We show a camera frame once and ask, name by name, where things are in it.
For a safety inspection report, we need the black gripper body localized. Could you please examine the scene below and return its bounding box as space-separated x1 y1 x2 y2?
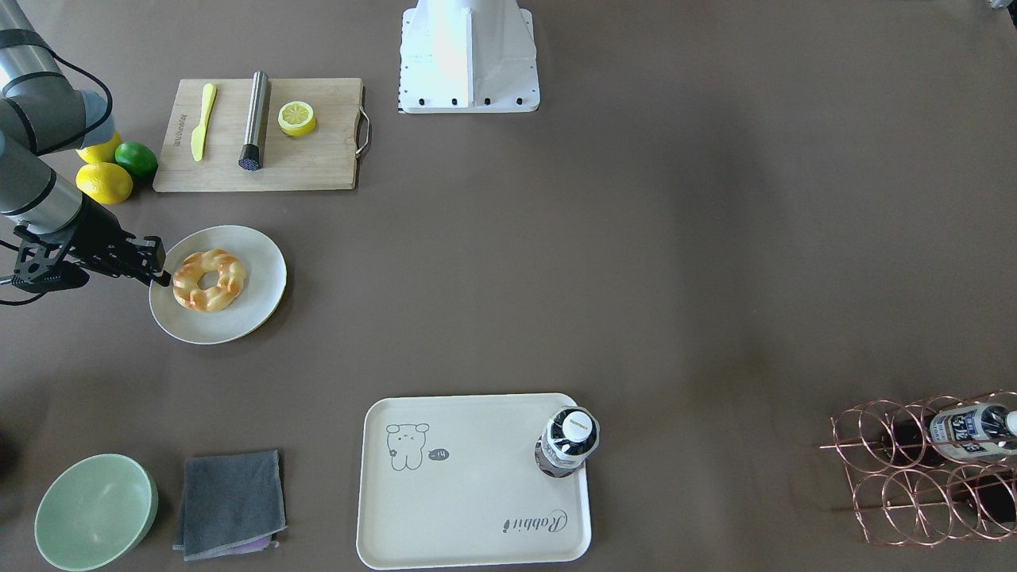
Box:
11 209 145 293

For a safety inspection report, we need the glazed twisted donut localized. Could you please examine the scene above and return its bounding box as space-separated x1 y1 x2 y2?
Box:
173 249 247 314

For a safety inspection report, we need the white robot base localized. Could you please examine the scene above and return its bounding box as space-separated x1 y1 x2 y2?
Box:
397 1 541 114

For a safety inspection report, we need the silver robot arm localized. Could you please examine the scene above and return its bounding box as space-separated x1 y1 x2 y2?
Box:
1 1 171 298

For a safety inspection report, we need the cream rabbit tray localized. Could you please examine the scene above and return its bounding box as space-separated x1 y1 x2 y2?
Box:
356 393 592 570

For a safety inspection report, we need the whole yellow lemon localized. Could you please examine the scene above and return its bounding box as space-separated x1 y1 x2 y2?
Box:
75 162 134 205

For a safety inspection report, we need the green lime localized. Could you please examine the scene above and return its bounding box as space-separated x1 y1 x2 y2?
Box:
114 141 159 179

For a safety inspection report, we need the round beige plate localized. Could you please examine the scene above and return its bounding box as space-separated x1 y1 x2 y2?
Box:
149 225 288 345

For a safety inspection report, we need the yellow plastic knife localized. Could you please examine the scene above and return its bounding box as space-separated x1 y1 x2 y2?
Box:
190 83 218 162

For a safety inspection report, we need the steel cylinder muddler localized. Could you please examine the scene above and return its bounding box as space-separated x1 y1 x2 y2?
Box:
238 70 270 172

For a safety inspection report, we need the bamboo cutting board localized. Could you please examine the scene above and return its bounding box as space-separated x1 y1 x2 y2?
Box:
153 77 364 193

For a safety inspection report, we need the half lemon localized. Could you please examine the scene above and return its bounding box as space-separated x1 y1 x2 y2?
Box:
277 101 317 137

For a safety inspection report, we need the green ceramic bowl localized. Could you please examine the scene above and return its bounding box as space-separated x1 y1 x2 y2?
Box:
35 454 157 571

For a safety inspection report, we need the grey folded cloth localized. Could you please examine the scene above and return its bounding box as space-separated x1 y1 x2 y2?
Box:
173 449 288 562

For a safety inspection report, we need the bottle with white cap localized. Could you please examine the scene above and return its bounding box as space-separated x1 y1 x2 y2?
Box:
534 405 600 478

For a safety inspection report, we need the copper wire bottle rack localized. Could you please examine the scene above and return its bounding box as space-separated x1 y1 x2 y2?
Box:
828 390 1015 547

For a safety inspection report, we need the bottle in wire rack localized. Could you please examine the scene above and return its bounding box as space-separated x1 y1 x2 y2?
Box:
928 403 1016 462

